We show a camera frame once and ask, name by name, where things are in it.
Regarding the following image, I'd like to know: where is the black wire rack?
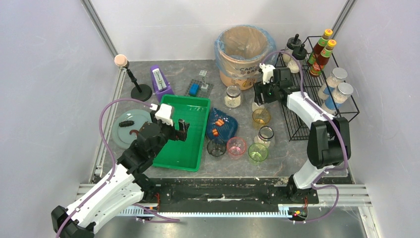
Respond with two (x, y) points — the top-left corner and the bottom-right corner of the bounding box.
(272, 36), (361, 141)

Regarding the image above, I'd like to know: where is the light blue plate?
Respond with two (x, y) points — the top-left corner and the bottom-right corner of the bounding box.
(111, 109), (152, 149)

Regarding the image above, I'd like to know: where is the grey lego tower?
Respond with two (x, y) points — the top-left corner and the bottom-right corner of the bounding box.
(199, 70), (209, 91)

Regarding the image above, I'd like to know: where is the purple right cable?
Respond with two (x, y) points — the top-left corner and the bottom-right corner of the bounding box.
(261, 50), (349, 224)

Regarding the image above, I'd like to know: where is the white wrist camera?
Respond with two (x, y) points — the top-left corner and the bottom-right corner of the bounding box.
(259, 63), (275, 85)
(150, 104), (174, 126)

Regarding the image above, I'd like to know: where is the round glass rice jar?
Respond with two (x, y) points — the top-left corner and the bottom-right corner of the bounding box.
(252, 102), (265, 112)

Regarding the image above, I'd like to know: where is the amber glass cup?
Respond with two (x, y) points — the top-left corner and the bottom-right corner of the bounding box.
(252, 109), (271, 129)

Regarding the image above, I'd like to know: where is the tall bead jar silver lid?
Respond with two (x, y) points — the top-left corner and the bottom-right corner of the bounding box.
(321, 82), (354, 115)

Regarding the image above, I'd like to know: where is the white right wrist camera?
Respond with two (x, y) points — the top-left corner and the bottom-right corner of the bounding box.
(259, 63), (275, 85)

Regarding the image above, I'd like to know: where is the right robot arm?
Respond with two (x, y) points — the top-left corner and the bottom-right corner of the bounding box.
(254, 63), (351, 202)

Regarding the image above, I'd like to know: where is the black stand wooden ball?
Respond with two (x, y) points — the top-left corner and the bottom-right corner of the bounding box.
(114, 54), (152, 102)

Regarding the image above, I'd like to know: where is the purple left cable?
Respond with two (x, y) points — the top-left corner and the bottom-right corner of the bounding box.
(55, 98), (180, 238)

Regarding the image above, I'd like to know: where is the brown curled food piece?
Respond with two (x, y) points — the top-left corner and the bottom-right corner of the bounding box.
(129, 129), (139, 136)

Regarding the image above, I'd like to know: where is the dark clear glass cup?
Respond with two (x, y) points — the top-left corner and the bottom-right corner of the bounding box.
(207, 138), (226, 157)

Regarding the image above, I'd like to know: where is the dark spiky food piece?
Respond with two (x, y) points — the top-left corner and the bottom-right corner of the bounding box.
(118, 120), (135, 128)

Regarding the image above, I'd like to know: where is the purple cable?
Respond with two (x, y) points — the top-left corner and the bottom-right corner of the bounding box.
(55, 98), (180, 238)
(261, 50), (349, 224)

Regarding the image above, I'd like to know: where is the dark blue plate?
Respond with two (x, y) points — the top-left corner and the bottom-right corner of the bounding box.
(205, 107), (239, 142)

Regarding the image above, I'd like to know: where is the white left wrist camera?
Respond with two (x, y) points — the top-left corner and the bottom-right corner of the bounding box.
(150, 104), (174, 126)

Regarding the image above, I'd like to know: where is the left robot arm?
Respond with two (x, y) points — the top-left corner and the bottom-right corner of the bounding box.
(51, 115), (190, 238)

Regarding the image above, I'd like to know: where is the green plastic tray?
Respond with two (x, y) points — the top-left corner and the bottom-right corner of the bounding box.
(151, 94), (211, 173)

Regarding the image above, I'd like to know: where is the green glass cup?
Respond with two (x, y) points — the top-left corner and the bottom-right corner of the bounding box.
(248, 143), (268, 165)

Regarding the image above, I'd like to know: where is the grey lego baseplate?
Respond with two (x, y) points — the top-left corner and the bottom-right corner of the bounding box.
(184, 79), (214, 98)

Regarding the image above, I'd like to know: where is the purple metronome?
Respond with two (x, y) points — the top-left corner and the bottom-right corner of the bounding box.
(150, 65), (174, 102)

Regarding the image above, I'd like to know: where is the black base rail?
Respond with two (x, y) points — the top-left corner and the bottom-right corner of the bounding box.
(141, 177), (319, 213)

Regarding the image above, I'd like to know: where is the tan capybara trash bin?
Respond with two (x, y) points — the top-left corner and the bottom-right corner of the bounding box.
(214, 25), (277, 90)

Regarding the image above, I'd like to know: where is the blue lego brick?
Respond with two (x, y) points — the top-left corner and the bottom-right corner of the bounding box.
(188, 83), (200, 97)

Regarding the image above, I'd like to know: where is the glass rice jar front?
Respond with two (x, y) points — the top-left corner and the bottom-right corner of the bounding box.
(254, 125), (275, 148)

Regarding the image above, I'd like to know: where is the sauce bottle yellow cap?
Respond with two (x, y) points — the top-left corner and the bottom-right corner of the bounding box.
(309, 39), (337, 77)
(307, 29), (333, 66)

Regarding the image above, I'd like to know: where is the black-lid shaker jar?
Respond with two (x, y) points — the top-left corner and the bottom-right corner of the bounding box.
(287, 44), (307, 74)
(282, 34), (302, 64)

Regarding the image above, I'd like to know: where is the pink glass cup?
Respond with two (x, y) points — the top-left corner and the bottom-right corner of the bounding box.
(226, 137), (247, 160)

